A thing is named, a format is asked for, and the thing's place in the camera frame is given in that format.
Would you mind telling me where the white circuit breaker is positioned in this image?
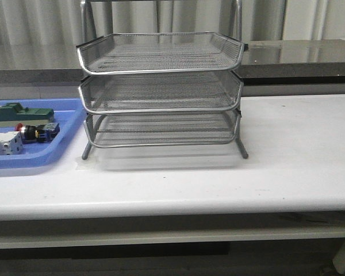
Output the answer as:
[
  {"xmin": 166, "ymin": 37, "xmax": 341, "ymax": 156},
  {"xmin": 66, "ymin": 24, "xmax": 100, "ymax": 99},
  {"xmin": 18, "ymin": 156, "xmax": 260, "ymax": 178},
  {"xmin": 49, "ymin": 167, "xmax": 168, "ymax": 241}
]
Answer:
[{"xmin": 0, "ymin": 131, "xmax": 23, "ymax": 155}]

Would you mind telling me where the blue plastic tray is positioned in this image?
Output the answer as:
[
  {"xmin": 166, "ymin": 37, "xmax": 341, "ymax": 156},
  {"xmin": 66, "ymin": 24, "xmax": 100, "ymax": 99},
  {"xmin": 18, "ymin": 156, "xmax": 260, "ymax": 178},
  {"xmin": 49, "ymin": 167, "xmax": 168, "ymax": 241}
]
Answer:
[{"xmin": 0, "ymin": 98, "xmax": 86, "ymax": 168}]

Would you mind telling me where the red emergency stop button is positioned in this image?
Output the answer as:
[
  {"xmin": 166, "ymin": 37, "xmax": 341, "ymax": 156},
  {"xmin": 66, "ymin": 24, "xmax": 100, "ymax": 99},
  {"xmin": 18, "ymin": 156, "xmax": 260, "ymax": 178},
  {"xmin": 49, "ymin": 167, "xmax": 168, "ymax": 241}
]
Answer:
[{"xmin": 15, "ymin": 122, "xmax": 60, "ymax": 143}]

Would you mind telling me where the silver mesh bottom tray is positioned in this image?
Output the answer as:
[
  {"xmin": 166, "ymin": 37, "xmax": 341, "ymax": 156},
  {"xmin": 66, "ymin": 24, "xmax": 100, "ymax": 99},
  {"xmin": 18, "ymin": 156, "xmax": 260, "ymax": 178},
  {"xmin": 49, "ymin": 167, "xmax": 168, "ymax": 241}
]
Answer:
[{"xmin": 84, "ymin": 111, "xmax": 240, "ymax": 148}]

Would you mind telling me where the dark rear counter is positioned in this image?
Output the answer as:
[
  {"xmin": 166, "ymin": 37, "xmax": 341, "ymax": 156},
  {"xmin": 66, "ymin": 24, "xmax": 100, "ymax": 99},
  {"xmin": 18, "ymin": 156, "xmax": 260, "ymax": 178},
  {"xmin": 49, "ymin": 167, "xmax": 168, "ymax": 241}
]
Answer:
[{"xmin": 0, "ymin": 39, "xmax": 345, "ymax": 85}]

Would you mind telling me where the green electrical switch block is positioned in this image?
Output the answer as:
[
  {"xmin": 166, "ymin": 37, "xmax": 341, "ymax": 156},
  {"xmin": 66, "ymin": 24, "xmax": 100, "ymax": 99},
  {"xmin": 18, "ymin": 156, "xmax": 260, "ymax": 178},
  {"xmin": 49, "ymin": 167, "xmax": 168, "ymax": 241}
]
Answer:
[{"xmin": 0, "ymin": 102, "xmax": 55, "ymax": 128}]

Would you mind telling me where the silver mesh top tray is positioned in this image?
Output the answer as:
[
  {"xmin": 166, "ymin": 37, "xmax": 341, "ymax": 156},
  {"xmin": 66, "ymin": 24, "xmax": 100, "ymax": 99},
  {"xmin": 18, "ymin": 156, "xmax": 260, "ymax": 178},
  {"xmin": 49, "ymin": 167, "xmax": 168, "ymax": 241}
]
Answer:
[{"xmin": 76, "ymin": 32, "xmax": 245, "ymax": 75}]

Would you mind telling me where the silver mesh tray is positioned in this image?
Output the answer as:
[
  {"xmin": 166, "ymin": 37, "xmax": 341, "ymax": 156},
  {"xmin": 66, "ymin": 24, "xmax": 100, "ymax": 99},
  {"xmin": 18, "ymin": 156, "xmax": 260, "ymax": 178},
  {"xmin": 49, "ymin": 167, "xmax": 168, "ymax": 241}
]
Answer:
[
  {"xmin": 84, "ymin": 111, "xmax": 240, "ymax": 148},
  {"xmin": 76, "ymin": 32, "xmax": 245, "ymax": 75},
  {"xmin": 78, "ymin": 71, "xmax": 243, "ymax": 114}
]

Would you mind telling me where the grey metal rack frame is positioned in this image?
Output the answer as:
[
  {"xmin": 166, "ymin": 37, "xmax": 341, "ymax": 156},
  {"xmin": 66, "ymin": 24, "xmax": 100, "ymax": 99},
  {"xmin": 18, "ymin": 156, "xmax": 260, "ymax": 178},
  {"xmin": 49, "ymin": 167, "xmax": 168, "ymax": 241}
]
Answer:
[{"xmin": 80, "ymin": 0, "xmax": 249, "ymax": 159}]

